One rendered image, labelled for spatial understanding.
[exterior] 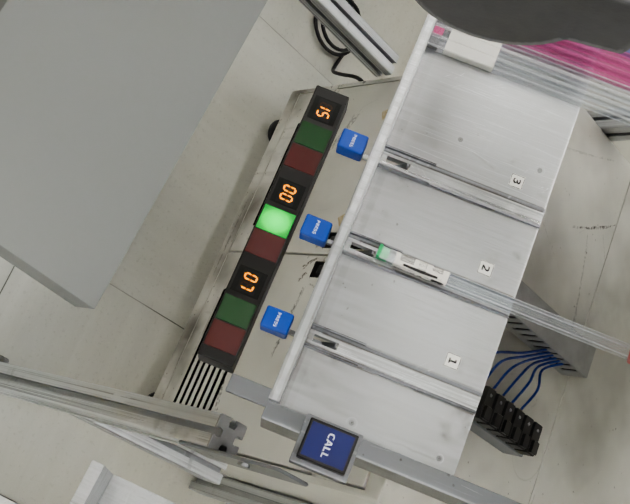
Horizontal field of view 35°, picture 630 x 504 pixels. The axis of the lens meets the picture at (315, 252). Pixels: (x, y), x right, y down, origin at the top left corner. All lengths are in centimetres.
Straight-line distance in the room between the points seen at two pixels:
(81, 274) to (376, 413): 33
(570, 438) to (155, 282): 75
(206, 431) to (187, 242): 76
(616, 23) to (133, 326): 143
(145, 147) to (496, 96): 40
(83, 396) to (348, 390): 42
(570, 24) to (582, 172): 120
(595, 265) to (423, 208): 61
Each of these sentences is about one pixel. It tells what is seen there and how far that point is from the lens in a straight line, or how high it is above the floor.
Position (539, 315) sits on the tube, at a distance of 107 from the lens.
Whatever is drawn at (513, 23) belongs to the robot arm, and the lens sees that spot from 44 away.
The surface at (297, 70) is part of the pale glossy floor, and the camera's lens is 201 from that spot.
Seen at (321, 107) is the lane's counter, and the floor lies 66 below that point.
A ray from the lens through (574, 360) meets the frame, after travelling 154.
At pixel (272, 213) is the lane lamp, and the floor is 65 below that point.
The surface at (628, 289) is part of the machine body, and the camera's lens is 175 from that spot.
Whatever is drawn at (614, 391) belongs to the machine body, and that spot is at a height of 62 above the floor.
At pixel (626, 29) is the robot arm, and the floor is 127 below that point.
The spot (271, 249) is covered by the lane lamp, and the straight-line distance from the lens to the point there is 107.
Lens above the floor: 148
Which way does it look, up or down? 47 degrees down
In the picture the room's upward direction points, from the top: 92 degrees clockwise
